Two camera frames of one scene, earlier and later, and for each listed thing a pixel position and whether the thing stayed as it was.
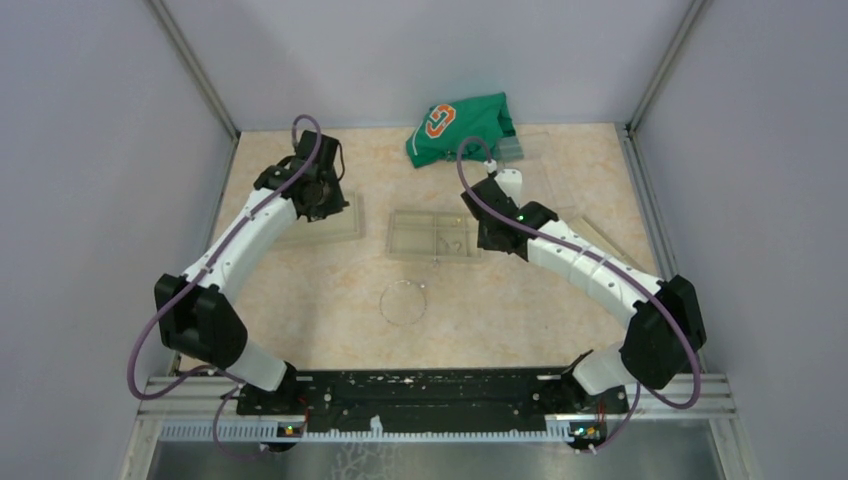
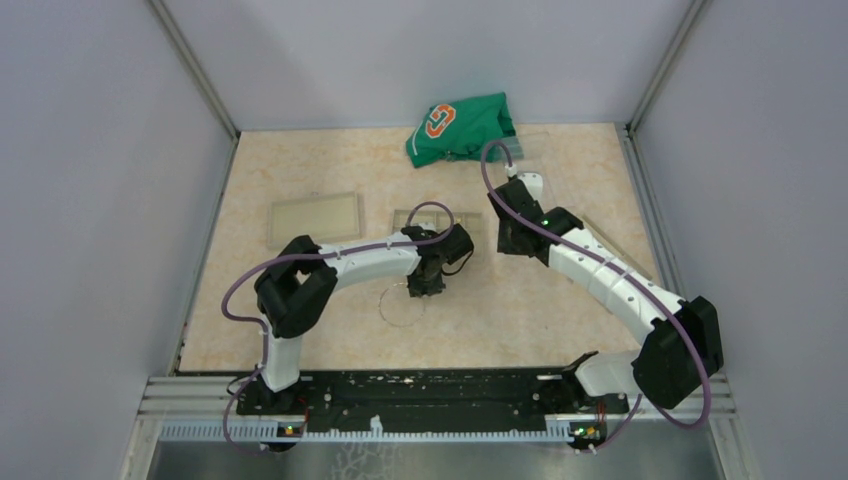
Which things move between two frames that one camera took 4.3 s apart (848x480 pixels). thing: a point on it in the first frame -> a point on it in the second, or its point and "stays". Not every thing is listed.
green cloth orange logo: [437, 131] stays
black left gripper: [338, 203] -> [417, 289]
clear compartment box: [424, 235] stays
